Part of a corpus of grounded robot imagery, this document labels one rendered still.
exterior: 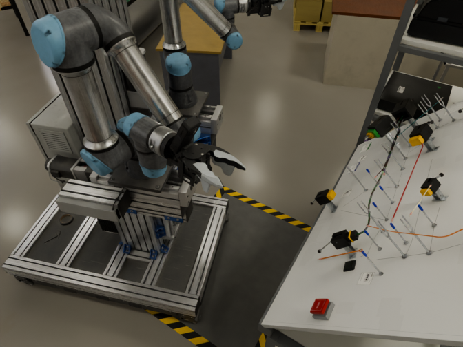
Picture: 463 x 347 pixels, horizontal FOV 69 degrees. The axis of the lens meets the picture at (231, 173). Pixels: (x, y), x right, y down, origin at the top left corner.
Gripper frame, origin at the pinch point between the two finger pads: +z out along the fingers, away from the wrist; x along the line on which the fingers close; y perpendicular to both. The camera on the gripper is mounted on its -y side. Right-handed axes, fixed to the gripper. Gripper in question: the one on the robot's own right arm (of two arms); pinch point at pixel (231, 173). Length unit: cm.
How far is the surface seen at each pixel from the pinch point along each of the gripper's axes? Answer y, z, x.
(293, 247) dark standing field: 144, -14, -111
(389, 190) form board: 35, 28, -71
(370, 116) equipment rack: 36, -1, -129
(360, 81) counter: 104, -67, -344
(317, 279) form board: 53, 23, -29
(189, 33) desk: 64, -216, -214
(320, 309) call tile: 45, 29, -13
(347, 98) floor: 116, -67, -317
